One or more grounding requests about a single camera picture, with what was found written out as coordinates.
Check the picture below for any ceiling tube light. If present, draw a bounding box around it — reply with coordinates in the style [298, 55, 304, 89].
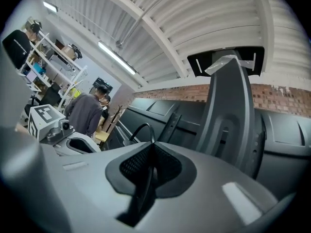
[97, 40, 137, 76]
[42, 0, 59, 14]

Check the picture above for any person's left forearm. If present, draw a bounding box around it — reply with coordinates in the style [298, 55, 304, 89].
[15, 122, 31, 137]

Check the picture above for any black wall-mounted screen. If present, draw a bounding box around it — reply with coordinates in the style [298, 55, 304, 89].
[92, 76, 114, 92]

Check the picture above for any black office chair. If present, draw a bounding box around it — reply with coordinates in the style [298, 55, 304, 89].
[24, 83, 62, 123]

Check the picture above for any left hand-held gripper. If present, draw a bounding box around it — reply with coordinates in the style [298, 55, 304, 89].
[28, 104, 102, 156]

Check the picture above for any white metal shelf rack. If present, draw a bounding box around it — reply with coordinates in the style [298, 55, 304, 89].
[18, 30, 88, 111]

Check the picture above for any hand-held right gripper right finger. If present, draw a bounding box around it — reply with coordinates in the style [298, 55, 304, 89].
[132, 141, 292, 233]

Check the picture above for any blue storage box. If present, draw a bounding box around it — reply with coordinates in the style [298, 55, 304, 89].
[33, 62, 47, 75]

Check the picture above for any dark metal TV stand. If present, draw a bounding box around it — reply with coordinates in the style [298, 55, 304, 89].
[157, 46, 266, 181]

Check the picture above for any black coat rack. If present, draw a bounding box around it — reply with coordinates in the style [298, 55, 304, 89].
[110, 104, 126, 131]

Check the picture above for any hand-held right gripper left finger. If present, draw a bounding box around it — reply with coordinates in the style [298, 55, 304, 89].
[0, 130, 154, 233]

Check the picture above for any brown cardboard box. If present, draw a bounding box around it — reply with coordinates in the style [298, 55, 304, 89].
[60, 45, 79, 61]

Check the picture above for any black cable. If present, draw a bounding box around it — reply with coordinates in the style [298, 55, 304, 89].
[116, 122, 157, 228]

